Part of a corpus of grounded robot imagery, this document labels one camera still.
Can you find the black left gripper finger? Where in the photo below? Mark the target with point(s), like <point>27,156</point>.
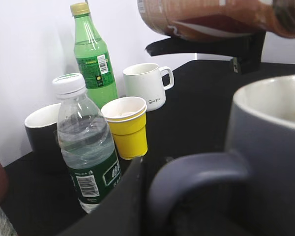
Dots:
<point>120,213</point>

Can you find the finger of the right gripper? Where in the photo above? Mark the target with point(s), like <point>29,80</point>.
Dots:
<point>246,51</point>

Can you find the brown coffee drink bottle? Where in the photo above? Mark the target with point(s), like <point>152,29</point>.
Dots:
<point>214,20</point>

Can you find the grey ceramic mug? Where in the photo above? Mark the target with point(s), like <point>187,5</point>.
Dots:
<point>259,154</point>

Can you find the yellow paper cup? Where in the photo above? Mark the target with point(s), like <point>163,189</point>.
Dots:
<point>127,120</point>

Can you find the green sprite bottle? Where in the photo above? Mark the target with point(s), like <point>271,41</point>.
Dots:
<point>92,57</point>

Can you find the clear water bottle green label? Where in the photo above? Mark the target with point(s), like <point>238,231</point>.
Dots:
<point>86,142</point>

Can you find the white ceramic mug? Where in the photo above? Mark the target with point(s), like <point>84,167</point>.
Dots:
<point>144,80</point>

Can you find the black mug white interior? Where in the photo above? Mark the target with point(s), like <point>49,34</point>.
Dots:
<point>41,129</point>

